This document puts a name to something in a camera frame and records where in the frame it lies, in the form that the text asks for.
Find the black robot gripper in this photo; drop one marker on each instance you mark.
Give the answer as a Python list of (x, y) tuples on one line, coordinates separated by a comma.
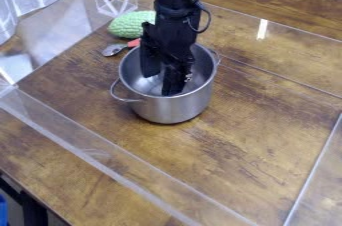
[(166, 45)]

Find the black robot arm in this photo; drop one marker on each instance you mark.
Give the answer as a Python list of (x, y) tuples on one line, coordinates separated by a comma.
[(168, 40)]

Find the stainless steel pot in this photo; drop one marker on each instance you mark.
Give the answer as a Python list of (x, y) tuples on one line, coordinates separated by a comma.
[(145, 93)]

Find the green knitted cloth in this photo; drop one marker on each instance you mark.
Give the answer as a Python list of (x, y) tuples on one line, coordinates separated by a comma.
[(126, 26)]

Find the clear acrylic barrier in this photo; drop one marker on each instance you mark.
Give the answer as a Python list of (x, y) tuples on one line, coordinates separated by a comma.
[(256, 162)]

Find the pink handled metal spoon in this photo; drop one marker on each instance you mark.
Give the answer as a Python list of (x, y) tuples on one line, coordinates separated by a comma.
[(116, 48)]

